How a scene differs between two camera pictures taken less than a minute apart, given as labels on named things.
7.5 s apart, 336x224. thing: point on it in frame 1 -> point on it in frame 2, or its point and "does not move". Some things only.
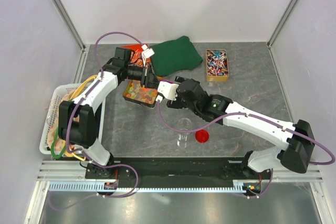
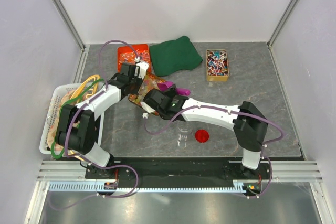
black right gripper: [176, 104] -> [171, 91]
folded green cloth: [174, 55] does not move
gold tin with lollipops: [217, 65] does not move
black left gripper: [153, 81] -> [139, 81]
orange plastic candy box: [136, 58] does not move
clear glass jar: [182, 137] does not move
